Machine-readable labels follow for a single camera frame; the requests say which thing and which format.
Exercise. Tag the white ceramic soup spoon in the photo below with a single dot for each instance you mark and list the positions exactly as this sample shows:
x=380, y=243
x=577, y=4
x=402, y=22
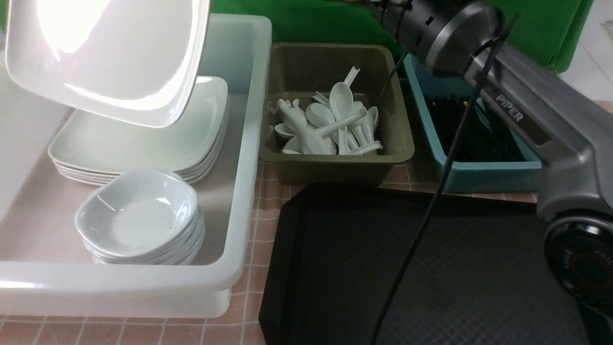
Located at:
x=310, y=141

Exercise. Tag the small white square bowl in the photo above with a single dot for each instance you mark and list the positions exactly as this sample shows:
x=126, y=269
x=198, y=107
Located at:
x=137, y=213

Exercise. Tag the white square rice plate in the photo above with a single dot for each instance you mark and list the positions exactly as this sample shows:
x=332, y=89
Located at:
x=134, y=61

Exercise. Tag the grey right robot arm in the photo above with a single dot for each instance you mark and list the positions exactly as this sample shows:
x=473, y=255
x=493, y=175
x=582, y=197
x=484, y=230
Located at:
x=571, y=135

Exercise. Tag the top stacked white plate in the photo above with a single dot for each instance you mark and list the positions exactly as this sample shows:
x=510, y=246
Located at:
x=96, y=143

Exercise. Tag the long white spoon in bin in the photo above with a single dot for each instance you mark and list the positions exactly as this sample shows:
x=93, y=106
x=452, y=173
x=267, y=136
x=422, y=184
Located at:
x=321, y=114

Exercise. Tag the upright white spoon in bin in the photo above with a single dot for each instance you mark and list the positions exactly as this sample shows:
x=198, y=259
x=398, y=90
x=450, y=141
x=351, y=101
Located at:
x=341, y=99

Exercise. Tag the olive green plastic bin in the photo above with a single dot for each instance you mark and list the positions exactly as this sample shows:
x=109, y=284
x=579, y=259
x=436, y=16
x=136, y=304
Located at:
x=297, y=71

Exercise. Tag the lower white bowls stack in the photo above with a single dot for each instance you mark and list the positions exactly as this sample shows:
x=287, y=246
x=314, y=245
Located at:
x=180, y=251

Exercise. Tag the pink checked tablecloth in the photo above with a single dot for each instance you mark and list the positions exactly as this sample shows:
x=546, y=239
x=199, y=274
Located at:
x=237, y=325

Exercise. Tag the black chopsticks pile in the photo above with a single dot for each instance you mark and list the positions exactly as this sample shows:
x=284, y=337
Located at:
x=486, y=139

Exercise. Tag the black plastic serving tray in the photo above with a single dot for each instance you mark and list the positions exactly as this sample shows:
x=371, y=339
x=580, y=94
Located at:
x=478, y=276

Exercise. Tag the blue plastic bin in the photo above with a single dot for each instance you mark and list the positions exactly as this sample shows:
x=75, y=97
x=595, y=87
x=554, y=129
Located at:
x=467, y=177

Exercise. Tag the lower white plates stack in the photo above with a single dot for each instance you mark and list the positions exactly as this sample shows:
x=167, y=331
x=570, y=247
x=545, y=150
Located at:
x=191, y=175

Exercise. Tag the green backdrop cloth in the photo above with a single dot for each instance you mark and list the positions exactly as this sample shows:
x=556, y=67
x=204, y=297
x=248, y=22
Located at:
x=548, y=31

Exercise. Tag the large white plastic tub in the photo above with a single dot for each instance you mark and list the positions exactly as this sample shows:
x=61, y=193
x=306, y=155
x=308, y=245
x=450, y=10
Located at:
x=46, y=270

